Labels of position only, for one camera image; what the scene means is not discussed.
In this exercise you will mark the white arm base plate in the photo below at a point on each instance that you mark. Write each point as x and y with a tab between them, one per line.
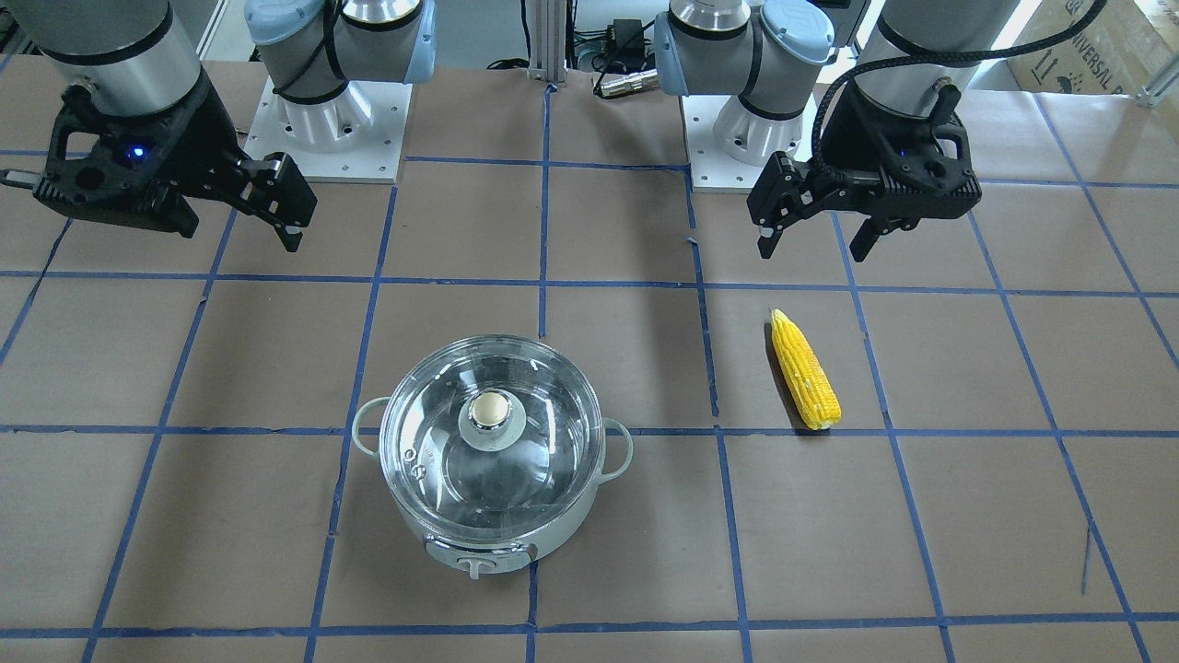
355	138
729	146

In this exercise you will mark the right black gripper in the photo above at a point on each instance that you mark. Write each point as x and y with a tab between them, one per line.
204	138

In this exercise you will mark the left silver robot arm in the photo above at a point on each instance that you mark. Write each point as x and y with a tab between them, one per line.
770	56

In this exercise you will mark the yellow corn cob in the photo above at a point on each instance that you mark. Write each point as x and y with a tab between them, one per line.
804	376

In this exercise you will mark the cardboard box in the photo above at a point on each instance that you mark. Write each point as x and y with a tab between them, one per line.
1118	53

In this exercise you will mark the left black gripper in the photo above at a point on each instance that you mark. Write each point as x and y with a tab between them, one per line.
849	138

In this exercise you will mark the aluminium frame post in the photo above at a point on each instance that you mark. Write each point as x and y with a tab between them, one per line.
548	23

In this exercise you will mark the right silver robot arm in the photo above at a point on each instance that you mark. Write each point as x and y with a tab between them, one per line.
241	102

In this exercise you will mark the glass pot lid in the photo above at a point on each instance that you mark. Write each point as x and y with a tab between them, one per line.
492	437

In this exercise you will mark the black power adapter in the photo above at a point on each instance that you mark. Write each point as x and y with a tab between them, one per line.
626	42

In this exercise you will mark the pale green cooking pot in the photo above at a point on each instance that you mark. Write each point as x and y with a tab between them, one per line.
493	479

